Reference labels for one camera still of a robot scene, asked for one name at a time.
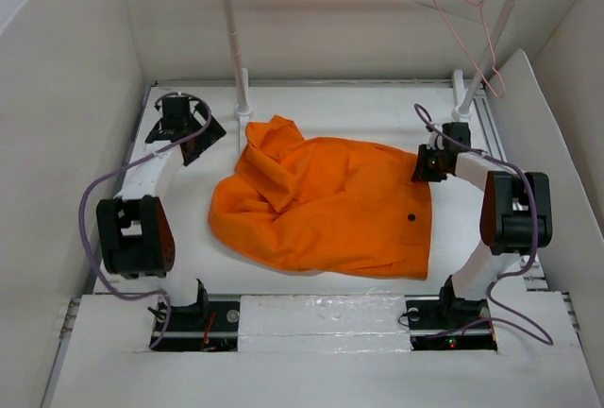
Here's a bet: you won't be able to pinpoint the orange trousers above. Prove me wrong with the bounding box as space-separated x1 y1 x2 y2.
208 116 432 280

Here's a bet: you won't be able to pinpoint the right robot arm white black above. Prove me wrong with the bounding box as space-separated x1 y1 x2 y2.
411 122 553 327

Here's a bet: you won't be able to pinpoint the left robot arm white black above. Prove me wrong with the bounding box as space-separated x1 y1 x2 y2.
96 92 226 280

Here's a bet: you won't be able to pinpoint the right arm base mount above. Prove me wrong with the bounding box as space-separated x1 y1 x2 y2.
398 296 497 352

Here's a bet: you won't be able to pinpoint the pink wire hanger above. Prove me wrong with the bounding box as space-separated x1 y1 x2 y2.
427 0 507 99

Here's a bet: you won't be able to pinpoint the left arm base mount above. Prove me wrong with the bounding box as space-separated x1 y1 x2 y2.
150 298 241 352

